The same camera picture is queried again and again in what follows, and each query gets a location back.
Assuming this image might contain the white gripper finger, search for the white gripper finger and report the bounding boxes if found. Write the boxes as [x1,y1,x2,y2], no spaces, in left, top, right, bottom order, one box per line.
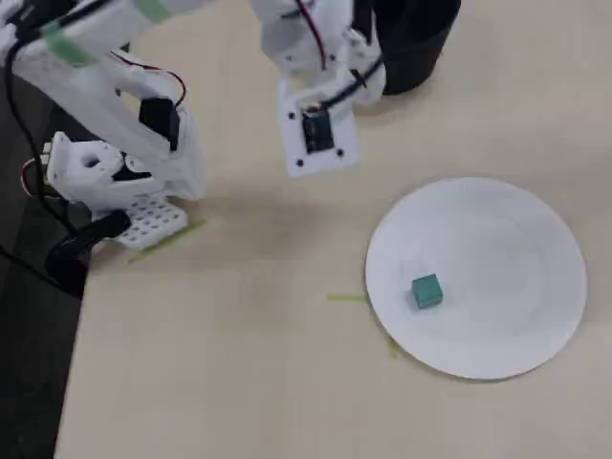
[342,28,386,109]

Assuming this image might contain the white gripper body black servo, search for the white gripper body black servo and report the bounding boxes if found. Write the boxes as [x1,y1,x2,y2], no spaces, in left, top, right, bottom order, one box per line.
[251,0,358,104]

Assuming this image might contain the green cube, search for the green cube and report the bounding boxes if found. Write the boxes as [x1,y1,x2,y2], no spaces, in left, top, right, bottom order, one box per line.
[410,273,445,312]

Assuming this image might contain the green tape on arm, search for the green tape on arm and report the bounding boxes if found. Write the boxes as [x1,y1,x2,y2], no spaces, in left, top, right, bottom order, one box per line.
[39,21,97,67]
[135,0,172,23]

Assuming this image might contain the black round bin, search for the black round bin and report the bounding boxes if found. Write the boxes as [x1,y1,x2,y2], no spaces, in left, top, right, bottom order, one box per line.
[370,0,463,96]

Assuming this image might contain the long green tape strip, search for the long green tape strip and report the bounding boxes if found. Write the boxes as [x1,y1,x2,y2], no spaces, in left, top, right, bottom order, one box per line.
[126,218,209,264]

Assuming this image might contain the white paper plate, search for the white paper plate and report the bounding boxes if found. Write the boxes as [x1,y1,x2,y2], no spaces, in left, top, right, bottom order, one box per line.
[364,176,588,382]

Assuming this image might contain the black clamp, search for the black clamp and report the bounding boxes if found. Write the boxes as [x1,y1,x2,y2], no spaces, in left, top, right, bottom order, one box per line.
[45,209,133,288]

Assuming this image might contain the red white gripper wire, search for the red white gripper wire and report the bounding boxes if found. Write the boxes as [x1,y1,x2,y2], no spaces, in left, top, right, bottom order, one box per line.
[293,0,330,71]

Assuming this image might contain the black camera cable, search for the black camera cable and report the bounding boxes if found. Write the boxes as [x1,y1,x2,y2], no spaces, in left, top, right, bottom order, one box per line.
[315,55,384,114]

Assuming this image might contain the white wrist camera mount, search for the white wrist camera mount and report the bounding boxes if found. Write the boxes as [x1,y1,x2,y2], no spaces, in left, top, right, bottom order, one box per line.
[278,71,361,179]

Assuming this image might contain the red white arm wire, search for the red white arm wire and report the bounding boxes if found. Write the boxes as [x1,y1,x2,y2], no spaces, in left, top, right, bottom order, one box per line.
[111,49,187,109]

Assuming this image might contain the black power cable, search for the black power cable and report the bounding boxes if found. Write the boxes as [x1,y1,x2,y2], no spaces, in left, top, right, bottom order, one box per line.
[3,9,77,230]

